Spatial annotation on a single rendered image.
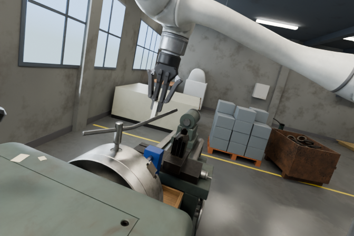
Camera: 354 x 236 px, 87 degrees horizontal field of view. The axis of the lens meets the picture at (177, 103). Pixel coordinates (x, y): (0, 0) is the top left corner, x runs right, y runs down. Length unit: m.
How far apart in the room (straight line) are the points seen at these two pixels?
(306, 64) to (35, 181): 0.65
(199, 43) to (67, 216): 8.00
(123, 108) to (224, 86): 4.85
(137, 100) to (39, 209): 4.10
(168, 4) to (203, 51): 7.72
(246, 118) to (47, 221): 3.58
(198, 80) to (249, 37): 6.85
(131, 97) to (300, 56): 4.10
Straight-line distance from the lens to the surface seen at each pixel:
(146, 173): 0.58
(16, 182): 0.46
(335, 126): 9.88
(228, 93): 8.22
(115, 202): 0.40
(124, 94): 4.52
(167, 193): 1.06
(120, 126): 0.56
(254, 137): 3.90
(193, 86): 7.31
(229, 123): 3.75
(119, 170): 0.52
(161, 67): 0.64
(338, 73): 0.59
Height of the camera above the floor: 1.51
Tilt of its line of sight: 11 degrees down
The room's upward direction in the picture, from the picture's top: 13 degrees clockwise
